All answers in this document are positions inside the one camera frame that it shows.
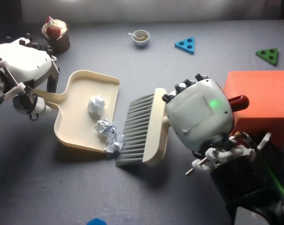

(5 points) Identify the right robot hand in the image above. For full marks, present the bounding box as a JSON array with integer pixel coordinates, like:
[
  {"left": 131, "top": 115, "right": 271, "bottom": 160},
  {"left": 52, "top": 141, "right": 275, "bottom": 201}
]
[{"left": 162, "top": 73, "right": 234, "bottom": 151}]

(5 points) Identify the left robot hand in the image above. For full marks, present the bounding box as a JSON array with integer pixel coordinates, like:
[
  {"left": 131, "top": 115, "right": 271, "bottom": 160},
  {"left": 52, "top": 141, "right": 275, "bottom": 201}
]
[{"left": 0, "top": 32, "right": 61, "bottom": 120}]

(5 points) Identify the cream brush with grey bristles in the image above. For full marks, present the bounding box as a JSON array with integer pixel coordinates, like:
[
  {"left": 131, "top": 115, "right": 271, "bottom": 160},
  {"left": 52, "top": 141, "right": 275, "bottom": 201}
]
[{"left": 115, "top": 88, "right": 250, "bottom": 168}]

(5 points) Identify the cream plastic dustpan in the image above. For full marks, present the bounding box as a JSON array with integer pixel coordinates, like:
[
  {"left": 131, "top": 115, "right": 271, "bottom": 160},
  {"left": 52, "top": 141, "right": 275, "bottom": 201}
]
[{"left": 35, "top": 69, "right": 121, "bottom": 160}]

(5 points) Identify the white paper ball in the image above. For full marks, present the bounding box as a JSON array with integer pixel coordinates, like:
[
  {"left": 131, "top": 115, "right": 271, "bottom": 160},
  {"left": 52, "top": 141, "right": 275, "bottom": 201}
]
[
  {"left": 104, "top": 130, "right": 125, "bottom": 154},
  {"left": 87, "top": 94, "right": 107, "bottom": 117},
  {"left": 94, "top": 118, "right": 118, "bottom": 137}
]

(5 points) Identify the toy cupcake with strawberry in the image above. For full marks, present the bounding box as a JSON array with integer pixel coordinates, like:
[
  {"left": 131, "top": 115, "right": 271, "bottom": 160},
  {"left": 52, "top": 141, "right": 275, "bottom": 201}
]
[{"left": 40, "top": 16, "right": 71, "bottom": 53}]

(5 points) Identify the orange block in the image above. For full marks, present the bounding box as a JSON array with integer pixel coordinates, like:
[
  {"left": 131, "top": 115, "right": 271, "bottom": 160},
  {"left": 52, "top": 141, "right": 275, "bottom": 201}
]
[{"left": 223, "top": 70, "right": 284, "bottom": 146}]

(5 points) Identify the blue triangle block with holes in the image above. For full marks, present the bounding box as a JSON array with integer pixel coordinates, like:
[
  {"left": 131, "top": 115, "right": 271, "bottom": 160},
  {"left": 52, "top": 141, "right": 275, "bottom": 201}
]
[{"left": 174, "top": 36, "right": 196, "bottom": 55}]

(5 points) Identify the green triangle block with holes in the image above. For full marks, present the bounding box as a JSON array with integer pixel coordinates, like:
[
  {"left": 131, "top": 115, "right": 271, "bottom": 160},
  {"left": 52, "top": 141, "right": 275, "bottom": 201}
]
[{"left": 255, "top": 47, "right": 279, "bottom": 67}]

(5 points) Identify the small bowl with spoon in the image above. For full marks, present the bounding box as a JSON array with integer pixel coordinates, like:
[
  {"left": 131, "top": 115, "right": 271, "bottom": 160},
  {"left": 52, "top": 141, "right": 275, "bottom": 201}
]
[{"left": 128, "top": 30, "right": 151, "bottom": 49}]

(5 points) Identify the blue hexagonal block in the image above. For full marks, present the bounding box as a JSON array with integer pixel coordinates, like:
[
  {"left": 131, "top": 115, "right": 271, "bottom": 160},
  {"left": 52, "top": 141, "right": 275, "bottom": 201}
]
[{"left": 86, "top": 217, "right": 107, "bottom": 225}]

